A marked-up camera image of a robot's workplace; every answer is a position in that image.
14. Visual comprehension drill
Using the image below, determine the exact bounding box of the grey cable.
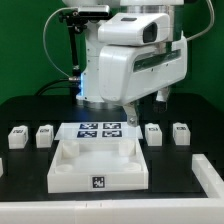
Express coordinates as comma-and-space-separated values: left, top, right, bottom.
42, 7, 78, 81

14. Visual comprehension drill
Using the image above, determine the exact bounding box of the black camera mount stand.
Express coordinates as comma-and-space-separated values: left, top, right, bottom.
59, 4, 112, 104

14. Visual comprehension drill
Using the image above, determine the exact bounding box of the white part left edge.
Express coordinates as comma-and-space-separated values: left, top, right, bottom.
0, 158, 4, 178

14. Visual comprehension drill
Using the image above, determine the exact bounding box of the white obstacle wall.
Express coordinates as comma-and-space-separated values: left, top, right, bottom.
0, 154, 224, 224

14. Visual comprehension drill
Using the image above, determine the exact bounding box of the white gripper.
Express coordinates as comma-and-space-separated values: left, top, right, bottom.
99, 36, 187, 127

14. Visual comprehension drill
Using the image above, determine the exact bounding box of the black cable on base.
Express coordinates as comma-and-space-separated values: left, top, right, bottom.
35, 78, 81, 97

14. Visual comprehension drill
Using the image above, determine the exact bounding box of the white square tabletop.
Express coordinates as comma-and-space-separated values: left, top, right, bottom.
47, 139, 148, 193

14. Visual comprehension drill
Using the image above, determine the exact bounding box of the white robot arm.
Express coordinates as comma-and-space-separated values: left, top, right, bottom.
62, 0, 187, 126

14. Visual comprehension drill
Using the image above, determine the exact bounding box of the white marker sheet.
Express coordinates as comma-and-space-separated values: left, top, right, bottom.
55, 122, 143, 140

